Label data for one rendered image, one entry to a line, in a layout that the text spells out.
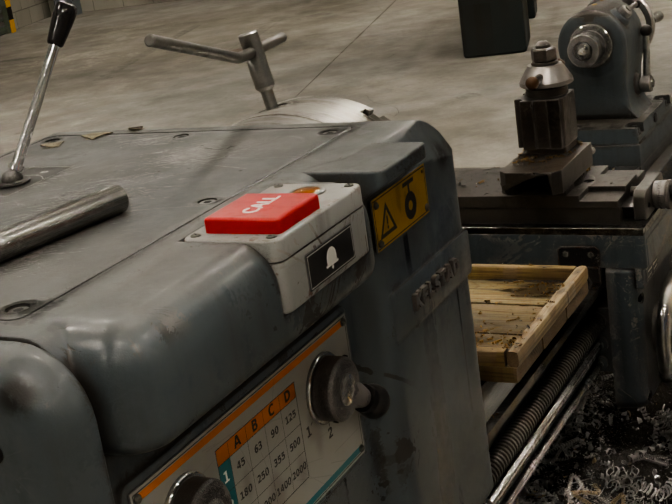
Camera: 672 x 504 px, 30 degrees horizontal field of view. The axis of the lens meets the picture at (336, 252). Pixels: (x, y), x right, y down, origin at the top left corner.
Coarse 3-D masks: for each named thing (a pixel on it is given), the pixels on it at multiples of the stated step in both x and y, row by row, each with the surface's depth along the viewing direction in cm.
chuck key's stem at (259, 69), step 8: (248, 32) 135; (256, 32) 135; (240, 40) 135; (248, 40) 134; (256, 40) 135; (256, 48) 135; (256, 56) 135; (264, 56) 135; (248, 64) 135; (256, 64) 135; (264, 64) 135; (256, 72) 135; (264, 72) 135; (256, 80) 135; (264, 80) 135; (272, 80) 136; (256, 88) 136; (264, 88) 136; (272, 88) 136; (264, 96) 136; (272, 96) 136; (264, 104) 137; (272, 104) 136
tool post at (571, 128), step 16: (528, 96) 186; (544, 96) 184; (560, 96) 184; (528, 112) 185; (544, 112) 184; (560, 112) 183; (528, 128) 185; (544, 128) 185; (560, 128) 183; (576, 128) 189; (528, 144) 186; (544, 144) 186; (560, 144) 184
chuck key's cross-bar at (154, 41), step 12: (156, 36) 114; (276, 36) 142; (156, 48) 115; (168, 48) 116; (180, 48) 118; (192, 48) 120; (204, 48) 123; (216, 48) 126; (252, 48) 134; (264, 48) 137; (228, 60) 128; (240, 60) 131
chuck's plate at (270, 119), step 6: (246, 120) 132; (252, 120) 131; (258, 120) 130; (264, 120) 130; (270, 120) 129; (276, 120) 129; (282, 120) 129; (288, 120) 129; (294, 120) 129; (300, 120) 129; (306, 120) 130; (312, 120) 130
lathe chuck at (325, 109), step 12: (312, 96) 139; (324, 96) 138; (276, 108) 135; (288, 108) 134; (300, 108) 134; (312, 108) 133; (324, 108) 134; (336, 108) 134; (348, 108) 135; (360, 108) 136; (324, 120) 130; (336, 120) 131; (348, 120) 132; (360, 120) 133
